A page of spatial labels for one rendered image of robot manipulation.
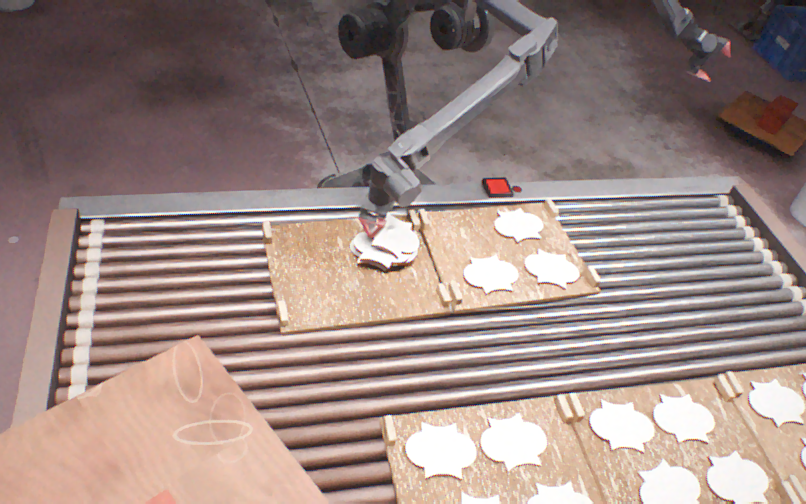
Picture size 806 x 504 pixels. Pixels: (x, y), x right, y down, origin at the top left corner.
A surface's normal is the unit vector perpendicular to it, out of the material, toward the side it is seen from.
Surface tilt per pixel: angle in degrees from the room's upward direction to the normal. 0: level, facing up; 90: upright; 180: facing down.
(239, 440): 0
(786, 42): 90
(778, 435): 0
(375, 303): 0
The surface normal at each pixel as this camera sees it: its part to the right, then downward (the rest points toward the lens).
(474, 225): 0.14, -0.70
